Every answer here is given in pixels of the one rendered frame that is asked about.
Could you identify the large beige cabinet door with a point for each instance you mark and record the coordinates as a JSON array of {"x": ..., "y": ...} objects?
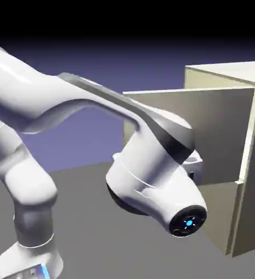
[{"x": 223, "y": 135}]

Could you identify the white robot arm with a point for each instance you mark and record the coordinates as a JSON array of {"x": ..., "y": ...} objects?
[{"x": 31, "y": 98}]

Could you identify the small beige cabinet door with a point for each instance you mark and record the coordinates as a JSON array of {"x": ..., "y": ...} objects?
[{"x": 219, "y": 213}]

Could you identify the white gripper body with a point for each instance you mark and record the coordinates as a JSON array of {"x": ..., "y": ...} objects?
[{"x": 196, "y": 169}]

